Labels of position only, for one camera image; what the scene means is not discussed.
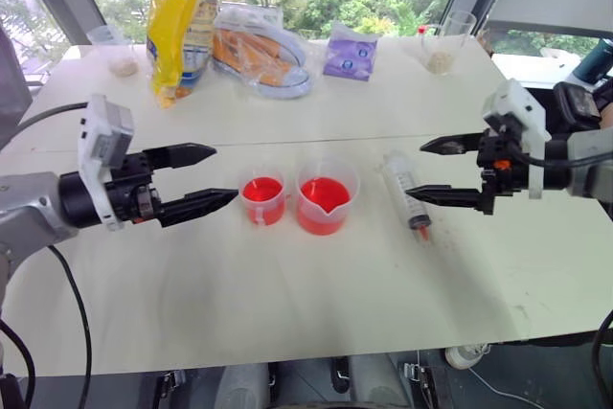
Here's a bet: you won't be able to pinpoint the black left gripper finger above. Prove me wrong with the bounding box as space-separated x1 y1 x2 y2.
143 142 218 171
156 188 239 229

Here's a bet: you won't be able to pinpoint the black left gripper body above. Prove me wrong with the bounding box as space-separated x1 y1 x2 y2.
105 149 165 225

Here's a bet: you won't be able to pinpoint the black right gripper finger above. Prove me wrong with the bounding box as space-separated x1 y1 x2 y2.
420 131 486 157
404 184 485 212

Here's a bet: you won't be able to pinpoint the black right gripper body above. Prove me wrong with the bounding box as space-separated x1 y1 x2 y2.
476 117 530 216

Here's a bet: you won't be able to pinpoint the clear plastic syringe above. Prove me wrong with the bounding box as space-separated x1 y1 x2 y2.
380 150 434 242

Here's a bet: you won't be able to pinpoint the small beaker red liquid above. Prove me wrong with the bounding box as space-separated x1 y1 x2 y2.
238 167 292 227

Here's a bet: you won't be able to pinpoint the tall clear cup with grains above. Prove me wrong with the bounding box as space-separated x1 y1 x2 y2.
417 10 478 77

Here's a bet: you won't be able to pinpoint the large beaker red liquid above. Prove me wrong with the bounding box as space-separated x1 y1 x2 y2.
295 156 360 237

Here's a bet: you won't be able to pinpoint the yellow snack bag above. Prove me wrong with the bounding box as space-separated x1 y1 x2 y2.
146 0 224 110

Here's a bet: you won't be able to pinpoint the clear bag with orange items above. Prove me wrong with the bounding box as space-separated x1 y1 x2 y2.
210 4 316 101

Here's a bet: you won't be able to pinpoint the purple white packet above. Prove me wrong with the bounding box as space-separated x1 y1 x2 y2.
322 21 381 83

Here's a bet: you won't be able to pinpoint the white shoe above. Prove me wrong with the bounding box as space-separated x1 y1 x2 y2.
444 342 492 371

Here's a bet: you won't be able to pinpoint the grey rounded robot leg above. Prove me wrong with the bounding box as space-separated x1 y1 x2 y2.
347 353 413 409
218 362 270 409

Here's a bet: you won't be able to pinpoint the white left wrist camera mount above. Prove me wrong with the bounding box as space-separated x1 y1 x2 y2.
77 93 135 232

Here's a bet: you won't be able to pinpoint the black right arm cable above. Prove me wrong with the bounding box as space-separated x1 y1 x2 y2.
507 128 613 409

